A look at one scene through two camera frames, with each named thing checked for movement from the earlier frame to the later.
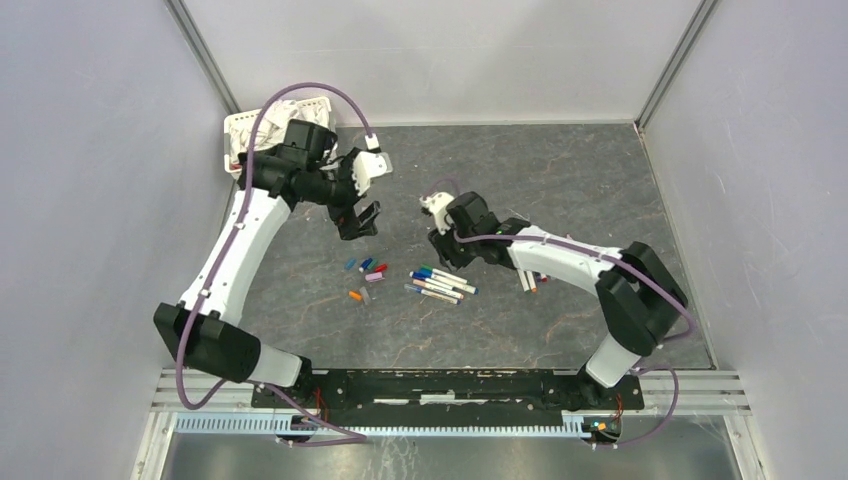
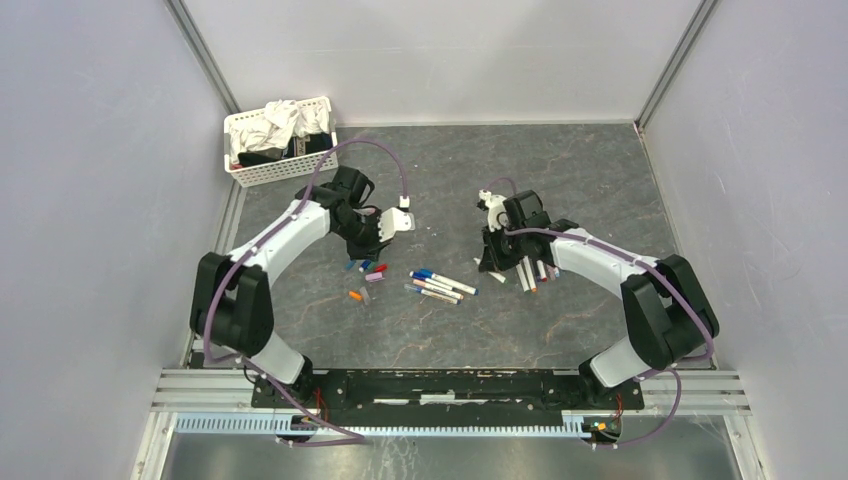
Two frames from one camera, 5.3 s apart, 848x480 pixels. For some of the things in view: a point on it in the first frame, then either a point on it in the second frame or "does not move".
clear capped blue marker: x=431 y=294 does not move
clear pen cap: x=365 y=295 does not move
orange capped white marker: x=531 y=280 does not move
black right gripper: x=448 y=256 → x=492 y=260
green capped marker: x=444 y=273 → x=499 y=278
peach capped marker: x=438 y=288 does not move
